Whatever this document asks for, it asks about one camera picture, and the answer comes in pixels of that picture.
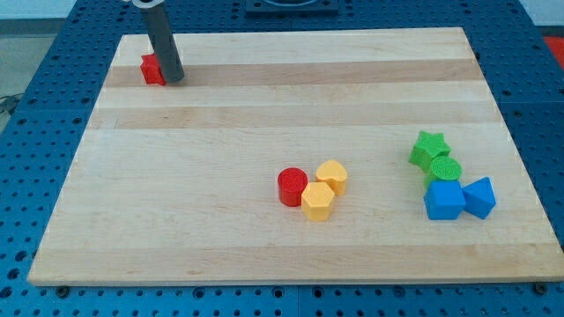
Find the blue cube block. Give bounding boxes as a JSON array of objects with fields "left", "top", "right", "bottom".
[{"left": 424, "top": 181, "right": 466, "bottom": 220}]

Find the red cylinder block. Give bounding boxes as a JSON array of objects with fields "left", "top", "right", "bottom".
[{"left": 277, "top": 167, "right": 308, "bottom": 207}]

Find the yellow heart block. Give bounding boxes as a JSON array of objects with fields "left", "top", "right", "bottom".
[{"left": 315, "top": 159, "right": 348, "bottom": 195}]

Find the yellow hexagon block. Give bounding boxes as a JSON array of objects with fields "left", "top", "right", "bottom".
[{"left": 301, "top": 182, "right": 335, "bottom": 222}]

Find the wooden board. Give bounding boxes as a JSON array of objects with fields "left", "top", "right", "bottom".
[{"left": 28, "top": 27, "right": 563, "bottom": 286}]

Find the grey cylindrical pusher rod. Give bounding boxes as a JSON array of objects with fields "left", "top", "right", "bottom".
[{"left": 136, "top": 0, "right": 185, "bottom": 83}]

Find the green star block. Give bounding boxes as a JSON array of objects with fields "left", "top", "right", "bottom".
[{"left": 409, "top": 130, "right": 451, "bottom": 173}]

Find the red star block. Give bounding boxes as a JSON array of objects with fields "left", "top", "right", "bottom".
[{"left": 140, "top": 54, "right": 166, "bottom": 85}]

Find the green cylinder block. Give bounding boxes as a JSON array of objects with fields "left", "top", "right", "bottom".
[{"left": 424, "top": 156, "right": 463, "bottom": 188}]

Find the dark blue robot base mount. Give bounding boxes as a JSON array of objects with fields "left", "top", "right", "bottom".
[{"left": 243, "top": 0, "right": 340, "bottom": 16}]

